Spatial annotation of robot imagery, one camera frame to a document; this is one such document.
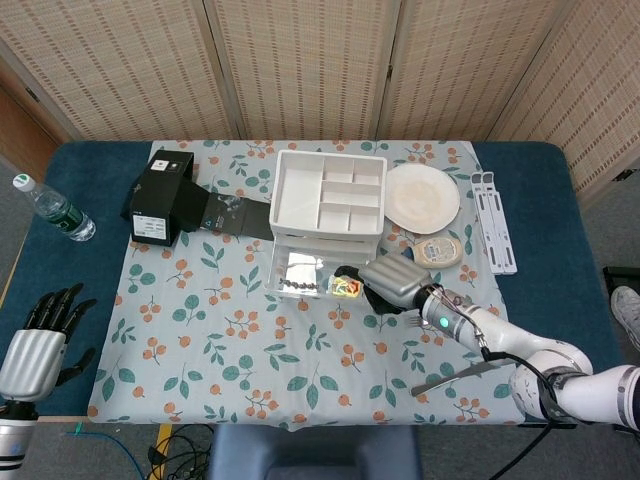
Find woven bamboo folding screen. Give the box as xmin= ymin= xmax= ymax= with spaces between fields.
xmin=0 ymin=0 xmax=640 ymax=201

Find blue padded seat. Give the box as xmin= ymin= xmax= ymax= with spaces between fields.
xmin=207 ymin=424 xmax=422 ymax=480

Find black cardboard box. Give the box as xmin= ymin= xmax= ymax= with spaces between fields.
xmin=119 ymin=148 xmax=211 ymax=247

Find black floor cables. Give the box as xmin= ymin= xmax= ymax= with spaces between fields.
xmin=147 ymin=424 xmax=217 ymax=480

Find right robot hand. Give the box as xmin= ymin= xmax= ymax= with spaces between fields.
xmin=332 ymin=253 xmax=434 ymax=316

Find blue floor cable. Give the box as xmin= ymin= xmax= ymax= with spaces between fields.
xmin=67 ymin=422 xmax=151 ymax=474

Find clear drawer holding bead chain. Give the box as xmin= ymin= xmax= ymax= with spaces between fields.
xmin=264 ymin=238 xmax=374 ymax=301

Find metal table knife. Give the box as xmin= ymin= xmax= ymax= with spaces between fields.
xmin=410 ymin=360 xmax=516 ymax=399

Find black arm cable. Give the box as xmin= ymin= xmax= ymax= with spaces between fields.
xmin=479 ymin=347 xmax=559 ymax=480

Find black floor object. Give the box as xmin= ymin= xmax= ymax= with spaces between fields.
xmin=602 ymin=266 xmax=640 ymax=289

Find white paper plate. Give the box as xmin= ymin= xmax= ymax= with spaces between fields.
xmin=383 ymin=163 xmax=461 ymax=235

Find floral leaf and berry tablecloth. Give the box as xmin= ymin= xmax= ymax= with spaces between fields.
xmin=87 ymin=138 xmax=526 ymax=431

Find white drawer organizer box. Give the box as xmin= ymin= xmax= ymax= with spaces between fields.
xmin=268 ymin=148 xmax=389 ymax=264

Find white shoe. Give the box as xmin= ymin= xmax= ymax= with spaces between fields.
xmin=610 ymin=286 xmax=640 ymax=331

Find mayonnaise squeeze bottle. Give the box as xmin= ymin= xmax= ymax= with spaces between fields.
xmin=407 ymin=236 xmax=464 ymax=270

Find clear plastic water bottle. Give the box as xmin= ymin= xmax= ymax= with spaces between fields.
xmin=12 ymin=173 xmax=97 ymax=243

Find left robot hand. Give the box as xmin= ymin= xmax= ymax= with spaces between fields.
xmin=0 ymin=283 xmax=99 ymax=404

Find white folding stand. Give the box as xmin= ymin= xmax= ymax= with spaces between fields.
xmin=470 ymin=170 xmax=520 ymax=276

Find flat black cardboard sleeve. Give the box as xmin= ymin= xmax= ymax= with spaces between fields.
xmin=192 ymin=192 xmax=275 ymax=240

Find yellow snack packet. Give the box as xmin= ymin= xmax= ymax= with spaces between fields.
xmin=327 ymin=277 xmax=364 ymax=299

